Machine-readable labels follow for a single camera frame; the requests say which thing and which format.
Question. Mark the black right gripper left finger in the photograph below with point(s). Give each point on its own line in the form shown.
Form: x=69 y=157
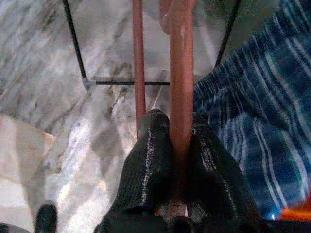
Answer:
x=145 y=174

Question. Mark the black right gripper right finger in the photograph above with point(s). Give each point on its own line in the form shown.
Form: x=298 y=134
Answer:
x=213 y=184

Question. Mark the pink plastic hanger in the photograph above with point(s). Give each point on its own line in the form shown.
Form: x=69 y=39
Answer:
x=181 y=85

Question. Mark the blue plaid shirt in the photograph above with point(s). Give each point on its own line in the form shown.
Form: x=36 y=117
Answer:
x=255 y=121

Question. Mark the orange garment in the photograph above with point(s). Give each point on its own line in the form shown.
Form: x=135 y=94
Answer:
x=296 y=213

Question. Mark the black metal drying rack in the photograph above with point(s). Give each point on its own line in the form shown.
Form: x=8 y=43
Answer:
x=76 y=46

